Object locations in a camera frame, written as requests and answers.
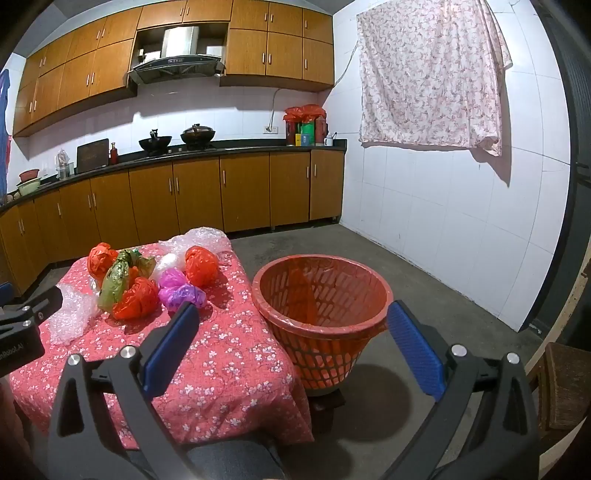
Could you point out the clear bagged jar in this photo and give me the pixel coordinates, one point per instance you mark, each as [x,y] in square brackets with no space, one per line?
[63,167]

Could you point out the orange plastic bag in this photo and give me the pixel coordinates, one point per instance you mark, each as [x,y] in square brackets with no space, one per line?
[201,266]
[102,261]
[136,299]

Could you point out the blue hanging cloth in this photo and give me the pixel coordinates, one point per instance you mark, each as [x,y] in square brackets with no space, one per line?
[3,101]

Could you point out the dark cutting board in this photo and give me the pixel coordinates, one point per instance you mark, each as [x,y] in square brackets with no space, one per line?
[92,155]

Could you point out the dark green shiny bag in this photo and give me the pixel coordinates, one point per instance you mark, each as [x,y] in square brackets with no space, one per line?
[125,257]

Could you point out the wooden chair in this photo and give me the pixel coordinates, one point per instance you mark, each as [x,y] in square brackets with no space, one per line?
[565,387]

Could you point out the wooden lower kitchen cabinets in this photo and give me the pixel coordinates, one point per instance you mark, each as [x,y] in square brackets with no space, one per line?
[198,194]

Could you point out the dark stool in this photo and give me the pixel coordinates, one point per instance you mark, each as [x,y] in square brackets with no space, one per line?
[327,408]

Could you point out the purple plastic bag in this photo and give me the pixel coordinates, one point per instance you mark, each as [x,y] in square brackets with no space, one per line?
[171,279]
[184,296]

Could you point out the white wall socket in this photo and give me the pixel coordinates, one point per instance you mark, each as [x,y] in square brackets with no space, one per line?
[270,129]

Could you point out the red floral tablecloth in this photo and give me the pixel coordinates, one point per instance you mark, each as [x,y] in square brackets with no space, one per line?
[231,350]

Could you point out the small red bottle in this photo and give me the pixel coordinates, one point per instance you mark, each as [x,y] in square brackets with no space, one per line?
[113,156]

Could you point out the red basin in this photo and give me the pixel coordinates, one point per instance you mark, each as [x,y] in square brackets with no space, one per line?
[28,175]

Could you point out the wooden upper wall cabinets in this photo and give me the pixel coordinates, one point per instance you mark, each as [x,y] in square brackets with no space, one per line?
[277,50]

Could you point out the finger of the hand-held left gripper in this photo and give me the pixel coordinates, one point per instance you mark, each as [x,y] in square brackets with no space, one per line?
[4,294]
[39,304]

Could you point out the red plastic basket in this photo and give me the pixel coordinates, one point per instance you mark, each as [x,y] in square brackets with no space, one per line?
[323,337]

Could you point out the clear bubble wrap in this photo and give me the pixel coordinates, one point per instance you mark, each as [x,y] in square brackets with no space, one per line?
[71,316]
[201,239]

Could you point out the olive green plastic bag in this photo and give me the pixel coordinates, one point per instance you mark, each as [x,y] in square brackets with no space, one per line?
[112,286]

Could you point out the green box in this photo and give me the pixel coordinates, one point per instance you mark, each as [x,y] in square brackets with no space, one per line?
[307,131]

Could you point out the black wok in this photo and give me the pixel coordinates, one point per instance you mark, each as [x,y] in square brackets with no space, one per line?
[154,144]

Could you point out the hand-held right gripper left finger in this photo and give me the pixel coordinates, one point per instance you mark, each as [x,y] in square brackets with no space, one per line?
[170,353]

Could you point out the green basin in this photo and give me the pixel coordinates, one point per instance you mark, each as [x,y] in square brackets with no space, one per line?
[30,188]

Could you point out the steel range hood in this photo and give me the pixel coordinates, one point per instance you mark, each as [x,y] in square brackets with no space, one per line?
[178,62]

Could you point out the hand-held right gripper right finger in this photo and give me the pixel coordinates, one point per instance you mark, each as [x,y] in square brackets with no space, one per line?
[415,353]

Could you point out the white mug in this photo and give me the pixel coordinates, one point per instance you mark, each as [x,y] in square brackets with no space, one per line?
[328,141]

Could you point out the red plastic bag cover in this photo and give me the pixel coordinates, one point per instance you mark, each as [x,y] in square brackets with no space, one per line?
[304,112]

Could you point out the black kitchen countertop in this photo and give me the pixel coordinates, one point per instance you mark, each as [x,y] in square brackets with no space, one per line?
[258,146]

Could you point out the pink floral hanging sheet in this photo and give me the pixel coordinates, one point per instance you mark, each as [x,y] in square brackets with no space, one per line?
[429,78]

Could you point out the black pot with lid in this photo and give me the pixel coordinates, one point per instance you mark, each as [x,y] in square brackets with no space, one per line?
[197,135]

